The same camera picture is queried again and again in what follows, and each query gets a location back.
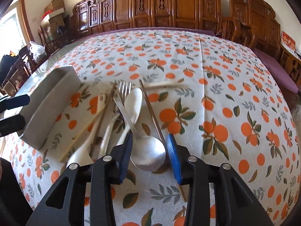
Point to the long carved wooden bench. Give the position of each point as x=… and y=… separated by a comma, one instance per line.
x=145, y=4

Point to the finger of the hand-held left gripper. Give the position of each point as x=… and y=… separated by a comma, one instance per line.
x=13, y=123
x=15, y=101

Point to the dark wooden chair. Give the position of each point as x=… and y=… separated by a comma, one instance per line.
x=16, y=70

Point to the wooden armchair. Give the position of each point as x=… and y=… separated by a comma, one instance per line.
x=235, y=30

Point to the white plastic bag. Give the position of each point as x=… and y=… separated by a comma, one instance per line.
x=37, y=51

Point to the orange print tablecloth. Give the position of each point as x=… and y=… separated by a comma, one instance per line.
x=211, y=87

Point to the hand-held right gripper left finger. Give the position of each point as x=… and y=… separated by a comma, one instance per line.
x=127, y=153

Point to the metal chopstick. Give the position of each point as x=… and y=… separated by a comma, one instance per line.
x=150, y=108

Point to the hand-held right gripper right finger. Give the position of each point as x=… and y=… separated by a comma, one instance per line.
x=172, y=155

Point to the brown wooden chair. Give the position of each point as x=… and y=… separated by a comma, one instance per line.
x=50, y=40

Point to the large cardboard box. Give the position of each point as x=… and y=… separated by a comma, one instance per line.
x=56, y=21

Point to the light wooden chopstick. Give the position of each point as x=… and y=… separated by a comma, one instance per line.
x=80, y=136

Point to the metal spoon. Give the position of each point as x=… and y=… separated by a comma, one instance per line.
x=148, y=153

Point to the red sign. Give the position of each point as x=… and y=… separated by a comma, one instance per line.
x=289, y=41

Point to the short carved wooden bench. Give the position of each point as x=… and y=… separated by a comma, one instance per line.
x=256, y=16

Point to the cream plastic fork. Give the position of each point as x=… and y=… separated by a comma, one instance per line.
x=164, y=84

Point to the white spoon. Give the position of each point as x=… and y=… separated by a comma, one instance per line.
x=132, y=103
x=80, y=156

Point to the white and red box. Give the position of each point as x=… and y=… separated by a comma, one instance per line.
x=53, y=14

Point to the metal fork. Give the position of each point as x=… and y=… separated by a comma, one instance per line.
x=124, y=91

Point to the brown cardboard box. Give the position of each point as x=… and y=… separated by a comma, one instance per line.
x=55, y=4

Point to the grey utensil box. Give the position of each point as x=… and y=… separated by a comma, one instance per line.
x=47, y=98

